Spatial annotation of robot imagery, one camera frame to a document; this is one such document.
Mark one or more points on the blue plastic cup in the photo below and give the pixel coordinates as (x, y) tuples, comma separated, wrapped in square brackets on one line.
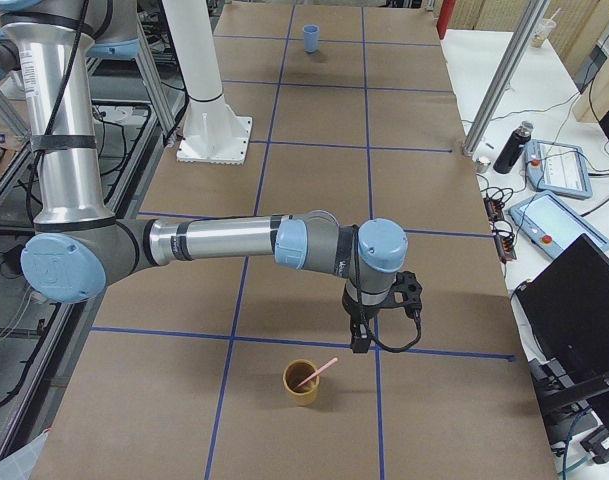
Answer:
[(311, 34)]

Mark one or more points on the black water bottle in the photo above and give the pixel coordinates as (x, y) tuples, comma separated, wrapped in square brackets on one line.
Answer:
[(513, 148)]

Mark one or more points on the aluminium frame post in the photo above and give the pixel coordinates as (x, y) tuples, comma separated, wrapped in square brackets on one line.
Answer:
[(509, 62)]

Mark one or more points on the clear drink cup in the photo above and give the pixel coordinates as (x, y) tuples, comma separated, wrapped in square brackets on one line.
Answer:
[(542, 31)]

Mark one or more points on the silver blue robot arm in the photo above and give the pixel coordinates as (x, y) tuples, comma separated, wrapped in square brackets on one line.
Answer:
[(80, 247)]

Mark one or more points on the blue teach pendant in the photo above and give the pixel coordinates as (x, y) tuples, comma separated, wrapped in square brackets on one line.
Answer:
[(552, 225), (557, 167)]

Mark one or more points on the upper blue teach pendant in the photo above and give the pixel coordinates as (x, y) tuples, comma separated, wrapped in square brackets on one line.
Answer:
[(557, 167)]

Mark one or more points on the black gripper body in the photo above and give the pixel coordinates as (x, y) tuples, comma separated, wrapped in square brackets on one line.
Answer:
[(353, 312)]

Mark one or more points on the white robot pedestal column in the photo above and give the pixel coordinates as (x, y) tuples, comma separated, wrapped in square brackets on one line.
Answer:
[(212, 132)]

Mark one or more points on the small silver cylinder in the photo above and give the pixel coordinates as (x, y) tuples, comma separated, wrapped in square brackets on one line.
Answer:
[(482, 164)]

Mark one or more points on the black power strip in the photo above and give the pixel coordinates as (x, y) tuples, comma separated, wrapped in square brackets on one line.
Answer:
[(502, 231)]

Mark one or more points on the yellow wooden cup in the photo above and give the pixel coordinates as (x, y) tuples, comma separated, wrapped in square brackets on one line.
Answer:
[(300, 388)]

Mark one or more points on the lower blue teach pendant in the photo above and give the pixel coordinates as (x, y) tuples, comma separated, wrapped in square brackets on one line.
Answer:
[(552, 225)]

